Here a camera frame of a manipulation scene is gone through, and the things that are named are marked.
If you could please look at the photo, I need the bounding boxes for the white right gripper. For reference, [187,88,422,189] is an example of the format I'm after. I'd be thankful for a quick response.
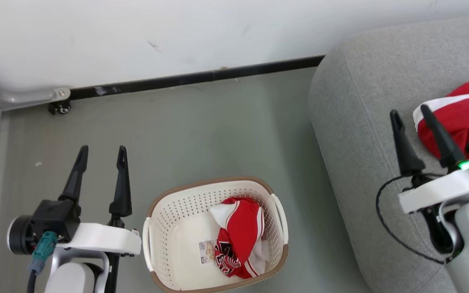
[390,104,469,214]

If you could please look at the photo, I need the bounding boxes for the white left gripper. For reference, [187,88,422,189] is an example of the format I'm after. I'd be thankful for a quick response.
[58,145,142,293]

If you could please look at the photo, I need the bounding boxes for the red shorts with white band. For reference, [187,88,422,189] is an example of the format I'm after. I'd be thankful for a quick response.
[413,78,469,160]

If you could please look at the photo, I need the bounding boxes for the red basketball jersey with print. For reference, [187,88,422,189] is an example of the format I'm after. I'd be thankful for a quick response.
[209,197,270,280]

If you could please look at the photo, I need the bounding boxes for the grey fabric sofa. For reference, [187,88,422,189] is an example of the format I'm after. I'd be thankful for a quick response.
[308,13,469,293]

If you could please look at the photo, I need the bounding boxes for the small black caster wheel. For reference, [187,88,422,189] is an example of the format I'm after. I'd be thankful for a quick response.
[48,101,71,115]

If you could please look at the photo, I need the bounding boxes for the cream perforated laundry basket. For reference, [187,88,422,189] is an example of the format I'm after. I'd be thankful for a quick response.
[142,176,289,293]

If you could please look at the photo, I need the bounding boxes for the paper label in basket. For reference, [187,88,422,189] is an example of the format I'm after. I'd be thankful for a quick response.
[198,239,217,265]

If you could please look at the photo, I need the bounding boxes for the black baseboard strip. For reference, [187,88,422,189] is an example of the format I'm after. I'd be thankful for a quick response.
[70,55,325,101]

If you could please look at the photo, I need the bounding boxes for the thin black right gripper cable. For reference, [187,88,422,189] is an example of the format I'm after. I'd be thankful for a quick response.
[376,173,451,265]

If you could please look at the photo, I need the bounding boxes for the teal left camera connector cable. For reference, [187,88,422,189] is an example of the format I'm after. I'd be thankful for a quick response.
[27,231,58,293]

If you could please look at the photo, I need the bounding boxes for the grey metal corner bracket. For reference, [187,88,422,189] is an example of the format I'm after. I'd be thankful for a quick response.
[0,61,71,111]

